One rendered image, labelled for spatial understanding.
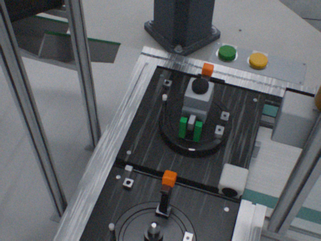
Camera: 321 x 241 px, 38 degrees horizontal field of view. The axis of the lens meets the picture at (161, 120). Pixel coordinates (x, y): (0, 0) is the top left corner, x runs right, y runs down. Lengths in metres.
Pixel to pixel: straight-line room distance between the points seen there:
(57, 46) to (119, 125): 0.24
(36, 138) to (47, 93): 0.43
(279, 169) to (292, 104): 0.34
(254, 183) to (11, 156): 0.51
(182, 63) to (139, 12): 0.31
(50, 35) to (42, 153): 0.18
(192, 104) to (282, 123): 0.23
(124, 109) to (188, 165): 0.19
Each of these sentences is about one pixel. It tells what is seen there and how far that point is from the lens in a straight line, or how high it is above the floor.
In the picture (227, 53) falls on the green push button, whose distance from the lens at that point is 1.05.
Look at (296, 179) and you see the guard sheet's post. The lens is 0.69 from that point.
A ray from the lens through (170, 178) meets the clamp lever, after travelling 0.74.
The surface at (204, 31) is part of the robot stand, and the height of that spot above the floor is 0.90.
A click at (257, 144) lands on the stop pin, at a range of 0.92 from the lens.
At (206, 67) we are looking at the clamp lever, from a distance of 0.88.
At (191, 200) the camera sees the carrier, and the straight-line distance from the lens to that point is 0.84.
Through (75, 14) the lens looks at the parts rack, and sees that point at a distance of 0.74.
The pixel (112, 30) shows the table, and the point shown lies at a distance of 1.26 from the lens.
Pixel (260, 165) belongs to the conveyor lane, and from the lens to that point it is 0.96.
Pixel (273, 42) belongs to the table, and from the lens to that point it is 1.27.
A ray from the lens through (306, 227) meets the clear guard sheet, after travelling 0.84.
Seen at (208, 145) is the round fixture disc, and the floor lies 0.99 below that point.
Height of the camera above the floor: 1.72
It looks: 54 degrees down
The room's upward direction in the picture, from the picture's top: 2 degrees clockwise
